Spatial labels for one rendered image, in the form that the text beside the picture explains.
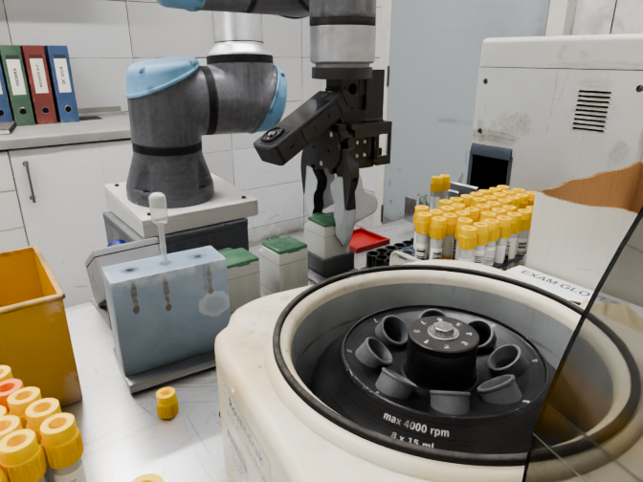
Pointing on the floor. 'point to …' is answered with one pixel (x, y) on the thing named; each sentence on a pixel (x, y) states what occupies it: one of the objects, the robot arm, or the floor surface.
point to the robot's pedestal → (233, 231)
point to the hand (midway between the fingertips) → (326, 231)
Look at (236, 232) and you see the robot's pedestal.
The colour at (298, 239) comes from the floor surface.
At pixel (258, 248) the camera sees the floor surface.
